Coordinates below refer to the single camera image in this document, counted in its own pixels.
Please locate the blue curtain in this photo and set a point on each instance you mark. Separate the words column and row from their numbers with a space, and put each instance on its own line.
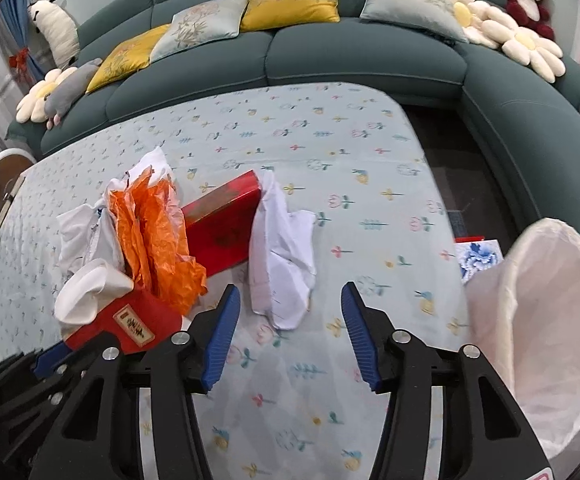
column 17, row 15

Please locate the grey-blue embroidered cushion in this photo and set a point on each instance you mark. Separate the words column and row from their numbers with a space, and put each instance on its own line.
column 404, row 7

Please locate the grey plush toy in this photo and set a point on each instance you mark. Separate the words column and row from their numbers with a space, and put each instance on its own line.
column 70, row 90

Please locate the white soft cloth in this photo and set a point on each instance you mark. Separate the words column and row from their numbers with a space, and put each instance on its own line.
column 90, row 290

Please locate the white framed wooden chair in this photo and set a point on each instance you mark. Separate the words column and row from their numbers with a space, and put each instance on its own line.
column 12, row 167

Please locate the red teddy bear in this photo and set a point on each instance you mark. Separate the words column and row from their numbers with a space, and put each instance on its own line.
column 519, row 7

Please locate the blue and white floral box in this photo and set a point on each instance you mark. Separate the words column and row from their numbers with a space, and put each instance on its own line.
column 477, row 257

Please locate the light blue floral cushion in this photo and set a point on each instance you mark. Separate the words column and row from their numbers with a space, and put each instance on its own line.
column 200, row 27

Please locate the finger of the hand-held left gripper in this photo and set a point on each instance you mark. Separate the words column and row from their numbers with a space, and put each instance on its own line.
column 47, row 360
column 5, row 370

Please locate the white plastic bag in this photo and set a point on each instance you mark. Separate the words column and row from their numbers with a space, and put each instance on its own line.
column 150, row 165

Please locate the long red box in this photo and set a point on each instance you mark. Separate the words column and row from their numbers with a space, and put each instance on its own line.
column 220, row 230

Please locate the bin with white liner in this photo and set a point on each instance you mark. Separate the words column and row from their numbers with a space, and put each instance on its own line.
column 544, row 310

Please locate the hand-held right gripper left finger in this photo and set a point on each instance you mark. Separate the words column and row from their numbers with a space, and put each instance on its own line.
column 222, row 330

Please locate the floral tablecloth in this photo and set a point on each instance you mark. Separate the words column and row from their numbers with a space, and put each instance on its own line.
column 320, row 170

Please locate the red curtain tie ornament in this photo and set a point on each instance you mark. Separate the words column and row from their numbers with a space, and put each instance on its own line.
column 20, row 60

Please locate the white plush toy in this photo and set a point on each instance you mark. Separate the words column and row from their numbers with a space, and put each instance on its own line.
column 57, row 30

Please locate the red box with gold label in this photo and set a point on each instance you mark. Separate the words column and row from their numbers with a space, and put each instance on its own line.
column 155, row 310

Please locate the yellow embroidered cushion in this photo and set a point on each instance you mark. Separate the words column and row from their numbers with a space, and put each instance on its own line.
column 290, row 5
column 125, row 57

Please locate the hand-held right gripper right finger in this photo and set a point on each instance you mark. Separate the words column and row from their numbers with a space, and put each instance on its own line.
column 359, row 330

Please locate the dark green sofa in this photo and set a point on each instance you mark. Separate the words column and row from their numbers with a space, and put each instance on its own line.
column 359, row 55

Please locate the crumpled white paper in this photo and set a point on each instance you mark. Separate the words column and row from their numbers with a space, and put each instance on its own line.
column 280, row 260

